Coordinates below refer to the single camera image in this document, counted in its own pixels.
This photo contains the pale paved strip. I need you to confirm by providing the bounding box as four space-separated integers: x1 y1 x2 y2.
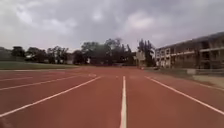
156 67 224 90

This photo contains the long multi-storey building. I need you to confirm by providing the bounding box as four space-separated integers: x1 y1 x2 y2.
154 31 224 70

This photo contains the row of dark trees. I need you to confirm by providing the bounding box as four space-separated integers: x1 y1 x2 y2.
0 37 156 67

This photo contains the red running track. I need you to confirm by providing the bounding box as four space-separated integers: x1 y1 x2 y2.
0 66 224 128

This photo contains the green grass field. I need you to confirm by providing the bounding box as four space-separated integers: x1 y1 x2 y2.
0 60 80 71

